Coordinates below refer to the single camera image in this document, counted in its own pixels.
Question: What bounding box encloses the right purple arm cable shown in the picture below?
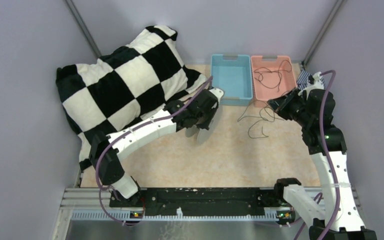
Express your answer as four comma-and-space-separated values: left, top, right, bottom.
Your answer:
294, 69, 342, 240

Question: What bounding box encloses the right corner metal post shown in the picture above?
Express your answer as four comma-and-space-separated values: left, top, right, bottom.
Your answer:
301, 0, 348, 69

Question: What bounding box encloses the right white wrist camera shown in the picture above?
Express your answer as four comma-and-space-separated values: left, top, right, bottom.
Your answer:
305, 71, 325, 93

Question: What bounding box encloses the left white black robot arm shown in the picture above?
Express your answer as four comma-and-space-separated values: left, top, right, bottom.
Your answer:
89, 87, 225, 207

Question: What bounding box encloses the black white checkered pillow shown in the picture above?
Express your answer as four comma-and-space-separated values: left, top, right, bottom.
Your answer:
55, 25, 207, 170

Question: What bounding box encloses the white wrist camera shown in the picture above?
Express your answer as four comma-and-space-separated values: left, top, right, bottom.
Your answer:
305, 71, 325, 93
208, 87, 225, 102

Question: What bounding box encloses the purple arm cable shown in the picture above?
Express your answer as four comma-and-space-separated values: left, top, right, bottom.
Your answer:
94, 75, 214, 227
294, 69, 342, 240

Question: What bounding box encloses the aluminium frame rail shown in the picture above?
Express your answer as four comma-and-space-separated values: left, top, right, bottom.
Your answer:
51, 187, 372, 240

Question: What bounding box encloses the corner metal post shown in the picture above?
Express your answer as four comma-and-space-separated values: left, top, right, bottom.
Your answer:
63, 0, 102, 58
301, 0, 348, 69

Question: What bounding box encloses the thin black cable in bin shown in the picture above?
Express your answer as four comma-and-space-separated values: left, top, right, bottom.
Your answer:
253, 59, 293, 93

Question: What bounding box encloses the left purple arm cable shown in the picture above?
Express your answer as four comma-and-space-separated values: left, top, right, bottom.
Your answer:
94, 75, 214, 227

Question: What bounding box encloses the pink plastic bin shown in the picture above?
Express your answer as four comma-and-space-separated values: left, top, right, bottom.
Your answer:
250, 55, 297, 108

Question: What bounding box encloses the blue white striped cloth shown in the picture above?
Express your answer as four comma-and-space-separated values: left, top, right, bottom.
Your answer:
296, 70, 325, 91

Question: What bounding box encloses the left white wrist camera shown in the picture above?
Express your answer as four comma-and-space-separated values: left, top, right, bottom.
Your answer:
208, 87, 225, 102

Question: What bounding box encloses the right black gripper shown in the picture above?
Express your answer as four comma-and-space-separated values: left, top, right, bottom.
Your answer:
267, 87, 313, 127

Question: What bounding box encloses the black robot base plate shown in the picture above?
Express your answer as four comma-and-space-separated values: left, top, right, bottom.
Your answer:
109, 187, 292, 217

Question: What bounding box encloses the left corner metal post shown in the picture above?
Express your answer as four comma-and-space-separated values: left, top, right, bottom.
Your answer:
63, 0, 102, 58

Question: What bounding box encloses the translucent white cable spool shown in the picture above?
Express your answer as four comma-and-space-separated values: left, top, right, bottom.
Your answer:
185, 108, 223, 145

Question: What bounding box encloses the blue plastic bin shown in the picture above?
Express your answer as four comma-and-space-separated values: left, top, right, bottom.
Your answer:
210, 54, 253, 106

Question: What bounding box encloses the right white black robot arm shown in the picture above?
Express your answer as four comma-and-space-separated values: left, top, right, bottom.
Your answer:
268, 88, 377, 240

